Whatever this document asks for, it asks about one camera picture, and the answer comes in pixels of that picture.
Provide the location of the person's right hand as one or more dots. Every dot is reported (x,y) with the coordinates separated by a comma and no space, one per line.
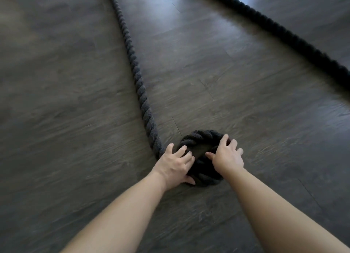
(228,158)

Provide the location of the person's left forearm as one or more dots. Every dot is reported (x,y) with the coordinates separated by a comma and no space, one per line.
(123,220)

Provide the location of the person's right forearm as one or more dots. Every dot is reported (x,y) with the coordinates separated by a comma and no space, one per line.
(273,214)

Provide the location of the person's left hand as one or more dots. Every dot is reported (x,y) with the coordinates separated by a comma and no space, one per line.
(175,168)

